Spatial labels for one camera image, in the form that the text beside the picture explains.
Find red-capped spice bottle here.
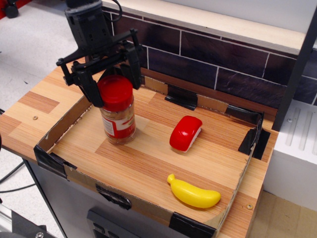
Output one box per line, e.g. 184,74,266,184
98,75,136,144

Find black metal bracket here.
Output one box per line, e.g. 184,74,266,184
0,204,55,238

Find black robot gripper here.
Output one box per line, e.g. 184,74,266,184
56,2,142,108

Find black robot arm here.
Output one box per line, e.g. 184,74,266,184
56,0,142,108

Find black shelf post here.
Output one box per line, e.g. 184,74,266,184
271,9,317,131

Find black floor cables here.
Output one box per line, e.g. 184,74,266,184
0,158,37,194

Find red toy sushi piece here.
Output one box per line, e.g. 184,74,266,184
169,116,203,153

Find dark brick backsplash panel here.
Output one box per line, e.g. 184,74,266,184
103,7,306,109

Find white grooved block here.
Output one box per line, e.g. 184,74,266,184
264,100,317,210

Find taped cardboard fence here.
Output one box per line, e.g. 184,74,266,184
33,69,269,238

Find yellow toy banana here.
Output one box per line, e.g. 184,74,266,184
167,174,221,208

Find black wheel red frame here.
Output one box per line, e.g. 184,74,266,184
0,0,30,19

